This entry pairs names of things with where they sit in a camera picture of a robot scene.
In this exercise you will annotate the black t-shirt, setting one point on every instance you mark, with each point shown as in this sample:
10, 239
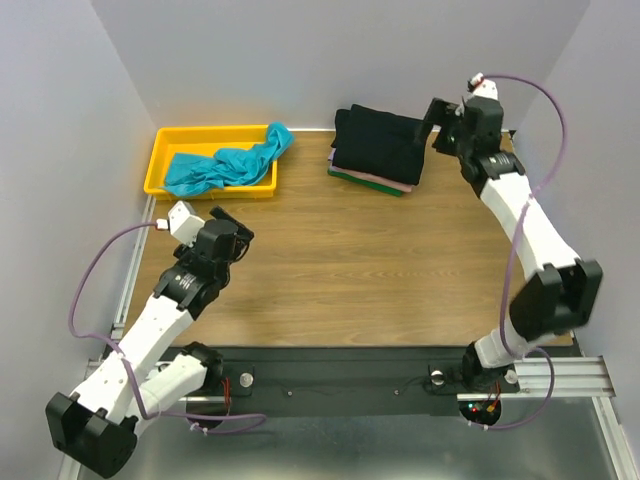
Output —
379, 143

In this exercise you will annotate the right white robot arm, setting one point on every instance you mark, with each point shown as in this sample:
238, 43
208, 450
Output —
560, 288

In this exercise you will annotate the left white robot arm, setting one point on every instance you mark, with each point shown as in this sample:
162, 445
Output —
99, 423

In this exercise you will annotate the teal t-shirt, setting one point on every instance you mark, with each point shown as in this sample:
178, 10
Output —
190, 175

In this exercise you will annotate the green folded t-shirt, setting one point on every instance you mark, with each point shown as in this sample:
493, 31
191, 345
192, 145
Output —
372, 185

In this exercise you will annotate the pink folded t-shirt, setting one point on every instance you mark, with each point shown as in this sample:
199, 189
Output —
406, 188

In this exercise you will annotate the yellow plastic bin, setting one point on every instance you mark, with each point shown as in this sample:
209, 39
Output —
206, 141

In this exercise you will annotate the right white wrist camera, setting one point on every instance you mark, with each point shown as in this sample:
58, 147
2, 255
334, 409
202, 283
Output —
481, 87

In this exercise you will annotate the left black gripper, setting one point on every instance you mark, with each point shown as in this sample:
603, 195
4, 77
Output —
185, 253

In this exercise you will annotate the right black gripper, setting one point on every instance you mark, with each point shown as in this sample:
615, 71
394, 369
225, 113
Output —
445, 126

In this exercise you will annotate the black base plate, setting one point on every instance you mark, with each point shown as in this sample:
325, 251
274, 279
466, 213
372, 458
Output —
287, 382

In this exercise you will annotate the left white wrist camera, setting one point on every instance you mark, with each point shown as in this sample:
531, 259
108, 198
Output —
182, 223

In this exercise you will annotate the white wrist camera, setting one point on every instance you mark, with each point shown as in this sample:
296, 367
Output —
481, 87
182, 223

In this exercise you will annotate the aluminium frame rail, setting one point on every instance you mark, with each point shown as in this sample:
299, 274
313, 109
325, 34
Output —
539, 375

